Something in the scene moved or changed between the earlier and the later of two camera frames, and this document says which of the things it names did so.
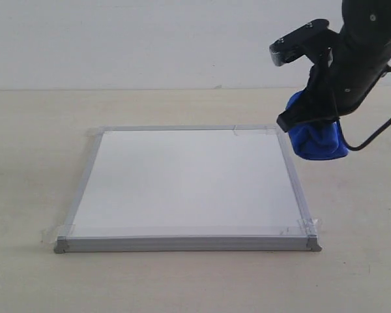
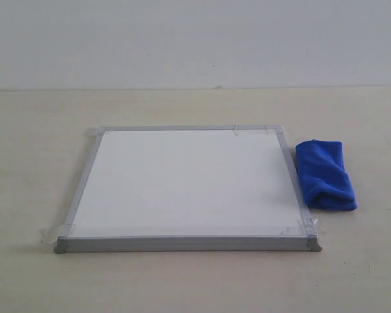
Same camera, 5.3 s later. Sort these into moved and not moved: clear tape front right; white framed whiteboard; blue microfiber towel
Moved: blue microfiber towel
Not moved: white framed whiteboard; clear tape front right
